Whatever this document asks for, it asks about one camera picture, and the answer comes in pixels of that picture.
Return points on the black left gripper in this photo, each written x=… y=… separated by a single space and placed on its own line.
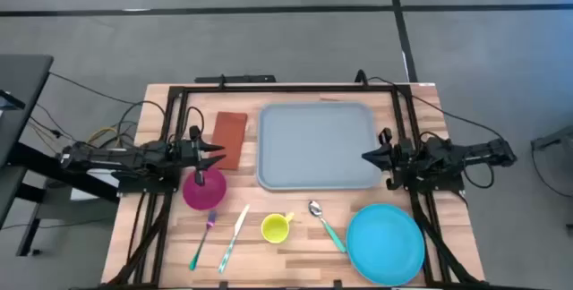
x=188 y=153

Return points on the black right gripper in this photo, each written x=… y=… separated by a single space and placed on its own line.
x=405 y=158

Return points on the pink plastic bowl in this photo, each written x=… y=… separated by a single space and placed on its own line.
x=207 y=197

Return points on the blue plastic plate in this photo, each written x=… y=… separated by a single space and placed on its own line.
x=385 y=245

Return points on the yellow-green plastic cup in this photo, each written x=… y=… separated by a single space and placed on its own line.
x=274 y=229

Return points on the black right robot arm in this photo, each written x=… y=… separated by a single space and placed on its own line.
x=483 y=151

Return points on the grey plastic tray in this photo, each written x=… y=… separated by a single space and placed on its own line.
x=313 y=147

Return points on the black mounting bar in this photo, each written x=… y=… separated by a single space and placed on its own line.
x=237 y=79

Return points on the dark grey desk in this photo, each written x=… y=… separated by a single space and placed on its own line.
x=20 y=97

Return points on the black metal table frame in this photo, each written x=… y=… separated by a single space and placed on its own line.
x=291 y=88

